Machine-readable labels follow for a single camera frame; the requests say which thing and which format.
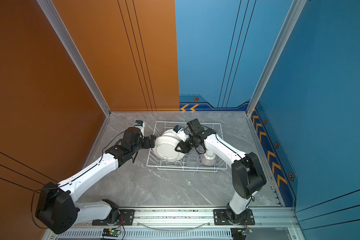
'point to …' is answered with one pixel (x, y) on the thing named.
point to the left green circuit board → (111, 232)
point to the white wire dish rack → (180, 129)
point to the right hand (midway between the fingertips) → (177, 146)
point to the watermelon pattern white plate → (164, 147)
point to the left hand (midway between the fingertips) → (149, 135)
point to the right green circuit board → (240, 233)
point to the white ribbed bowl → (209, 158)
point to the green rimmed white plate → (169, 132)
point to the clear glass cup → (193, 160)
